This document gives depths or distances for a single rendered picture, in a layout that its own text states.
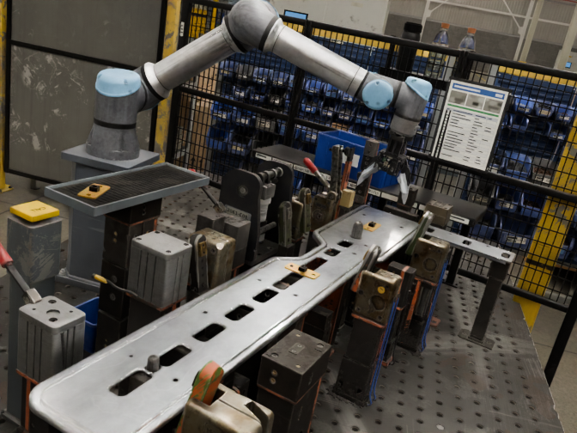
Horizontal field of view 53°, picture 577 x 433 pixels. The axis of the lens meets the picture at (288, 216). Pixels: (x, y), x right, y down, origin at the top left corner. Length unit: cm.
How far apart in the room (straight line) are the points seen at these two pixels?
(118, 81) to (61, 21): 251
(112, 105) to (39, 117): 268
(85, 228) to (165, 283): 67
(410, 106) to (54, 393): 115
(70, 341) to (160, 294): 22
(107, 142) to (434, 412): 112
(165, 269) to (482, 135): 142
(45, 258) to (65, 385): 29
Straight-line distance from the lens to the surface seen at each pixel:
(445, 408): 162
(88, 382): 97
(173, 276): 116
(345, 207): 190
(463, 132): 225
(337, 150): 179
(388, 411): 154
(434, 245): 168
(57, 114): 426
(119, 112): 169
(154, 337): 107
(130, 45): 393
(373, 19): 832
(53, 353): 101
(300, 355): 103
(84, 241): 179
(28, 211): 114
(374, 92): 151
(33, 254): 114
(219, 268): 129
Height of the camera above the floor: 158
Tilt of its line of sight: 19 degrees down
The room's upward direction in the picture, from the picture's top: 11 degrees clockwise
